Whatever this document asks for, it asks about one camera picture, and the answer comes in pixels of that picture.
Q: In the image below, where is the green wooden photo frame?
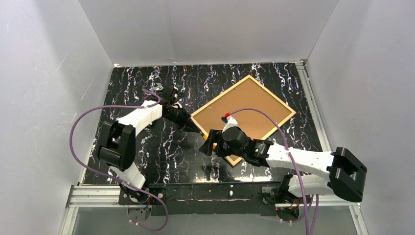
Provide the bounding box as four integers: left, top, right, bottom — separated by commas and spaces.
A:
190, 74, 297, 167

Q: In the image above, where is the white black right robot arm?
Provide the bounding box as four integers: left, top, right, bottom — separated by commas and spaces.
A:
199, 127, 368, 203

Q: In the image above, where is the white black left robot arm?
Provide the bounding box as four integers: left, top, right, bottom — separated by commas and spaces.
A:
97, 92, 203, 190

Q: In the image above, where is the black small tool on table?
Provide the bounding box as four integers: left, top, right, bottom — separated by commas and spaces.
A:
151, 83, 164, 92

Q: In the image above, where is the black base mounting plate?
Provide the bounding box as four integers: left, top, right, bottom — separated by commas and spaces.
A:
118, 182, 303, 216

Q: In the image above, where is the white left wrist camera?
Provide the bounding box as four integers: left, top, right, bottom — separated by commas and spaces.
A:
166, 98, 183, 109

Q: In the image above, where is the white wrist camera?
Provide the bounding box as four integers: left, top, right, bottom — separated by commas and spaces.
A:
221, 113, 238, 132
166, 98, 183, 109

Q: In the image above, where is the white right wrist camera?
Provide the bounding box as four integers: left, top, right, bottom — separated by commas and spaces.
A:
221, 113, 238, 132

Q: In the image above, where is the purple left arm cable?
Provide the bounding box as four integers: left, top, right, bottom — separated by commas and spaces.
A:
69, 88, 169, 233

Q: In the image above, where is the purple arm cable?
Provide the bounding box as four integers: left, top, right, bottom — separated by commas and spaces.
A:
228, 107, 320, 235
69, 88, 169, 233

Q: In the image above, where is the aluminium rail right side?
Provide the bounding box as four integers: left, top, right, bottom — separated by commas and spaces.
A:
294, 61, 332, 151

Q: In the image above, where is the aluminium rail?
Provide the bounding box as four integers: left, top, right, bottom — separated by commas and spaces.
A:
64, 185, 368, 235
294, 61, 332, 151

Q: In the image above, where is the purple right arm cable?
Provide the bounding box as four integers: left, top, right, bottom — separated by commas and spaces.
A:
228, 107, 320, 235

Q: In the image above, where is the aluminium rail front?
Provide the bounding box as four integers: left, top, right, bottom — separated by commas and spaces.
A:
64, 185, 368, 235

